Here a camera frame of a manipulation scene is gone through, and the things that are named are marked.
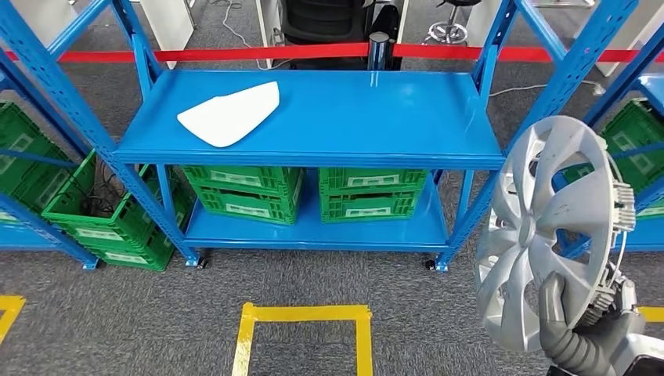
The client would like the silver wheel hubcap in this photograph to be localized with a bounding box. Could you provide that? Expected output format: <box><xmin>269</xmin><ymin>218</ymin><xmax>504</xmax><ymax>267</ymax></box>
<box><xmin>473</xmin><ymin>114</ymin><xmax>638</xmax><ymax>354</ymax></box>

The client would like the white plastic panel part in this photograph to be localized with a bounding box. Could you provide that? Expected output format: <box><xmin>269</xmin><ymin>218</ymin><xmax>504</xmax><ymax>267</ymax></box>
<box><xmin>176</xmin><ymin>81</ymin><xmax>281</xmax><ymax>150</ymax></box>

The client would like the yellow floor tape square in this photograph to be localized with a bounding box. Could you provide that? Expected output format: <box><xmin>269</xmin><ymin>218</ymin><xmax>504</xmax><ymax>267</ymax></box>
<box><xmin>637</xmin><ymin>305</ymin><xmax>664</xmax><ymax>324</ymax></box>

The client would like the white floor cable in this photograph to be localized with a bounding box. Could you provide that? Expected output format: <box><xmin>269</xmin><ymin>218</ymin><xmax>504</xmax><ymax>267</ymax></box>
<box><xmin>487</xmin><ymin>79</ymin><xmax>606</xmax><ymax>99</ymax></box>
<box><xmin>210</xmin><ymin>0</ymin><xmax>293</xmax><ymax>71</ymax></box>

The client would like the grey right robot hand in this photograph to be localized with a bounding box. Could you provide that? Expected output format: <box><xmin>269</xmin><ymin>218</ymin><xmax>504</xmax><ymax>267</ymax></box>
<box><xmin>537</xmin><ymin>264</ymin><xmax>648</xmax><ymax>348</ymax></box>

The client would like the black stool chrome base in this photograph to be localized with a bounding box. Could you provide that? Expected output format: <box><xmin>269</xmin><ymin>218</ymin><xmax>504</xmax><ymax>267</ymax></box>
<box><xmin>422</xmin><ymin>0</ymin><xmax>482</xmax><ymax>45</ymax></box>

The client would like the black cable bundle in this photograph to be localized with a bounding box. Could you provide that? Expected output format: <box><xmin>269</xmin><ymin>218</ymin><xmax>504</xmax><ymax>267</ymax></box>
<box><xmin>72</xmin><ymin>159</ymin><xmax>129</xmax><ymax>218</ymax></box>

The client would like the chrome table frame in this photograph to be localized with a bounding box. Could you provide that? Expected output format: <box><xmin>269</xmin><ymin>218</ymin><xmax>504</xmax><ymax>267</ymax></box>
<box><xmin>531</xmin><ymin>0</ymin><xmax>597</xmax><ymax>9</ymax></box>

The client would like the red barrier belt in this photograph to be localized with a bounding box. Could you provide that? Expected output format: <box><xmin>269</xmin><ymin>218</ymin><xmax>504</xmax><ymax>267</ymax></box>
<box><xmin>4</xmin><ymin>42</ymin><xmax>371</xmax><ymax>65</ymax></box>
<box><xmin>392</xmin><ymin>44</ymin><xmax>664</xmax><ymax>65</ymax></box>

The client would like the black office chair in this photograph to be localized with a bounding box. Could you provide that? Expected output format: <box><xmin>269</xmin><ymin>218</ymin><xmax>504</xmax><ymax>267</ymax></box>
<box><xmin>280</xmin><ymin>0</ymin><xmax>376</xmax><ymax>71</ymax></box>

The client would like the dark shiny barrier post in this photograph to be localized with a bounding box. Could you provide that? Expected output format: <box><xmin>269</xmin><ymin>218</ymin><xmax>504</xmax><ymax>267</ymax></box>
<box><xmin>366</xmin><ymin>31</ymin><xmax>394</xmax><ymax>72</ymax></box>

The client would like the blue metal shelf rack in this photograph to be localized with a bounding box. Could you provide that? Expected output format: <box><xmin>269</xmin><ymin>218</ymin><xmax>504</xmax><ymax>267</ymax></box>
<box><xmin>552</xmin><ymin>23</ymin><xmax>664</xmax><ymax>261</ymax></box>
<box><xmin>0</xmin><ymin>0</ymin><xmax>640</xmax><ymax>274</ymax></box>
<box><xmin>0</xmin><ymin>49</ymin><xmax>100</xmax><ymax>271</ymax></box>

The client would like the white desk panel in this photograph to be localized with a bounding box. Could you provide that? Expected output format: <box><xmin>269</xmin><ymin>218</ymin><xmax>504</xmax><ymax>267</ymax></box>
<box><xmin>139</xmin><ymin>0</ymin><xmax>195</xmax><ymax>70</ymax></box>
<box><xmin>572</xmin><ymin>0</ymin><xmax>664</xmax><ymax>78</ymax></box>
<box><xmin>254</xmin><ymin>0</ymin><xmax>285</xmax><ymax>69</ymax></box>
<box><xmin>463</xmin><ymin>0</ymin><xmax>507</xmax><ymax>49</ymax></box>

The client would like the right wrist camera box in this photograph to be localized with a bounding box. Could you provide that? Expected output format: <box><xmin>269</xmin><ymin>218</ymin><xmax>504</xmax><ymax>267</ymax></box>
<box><xmin>612</xmin><ymin>333</ymin><xmax>664</xmax><ymax>376</ymax></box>

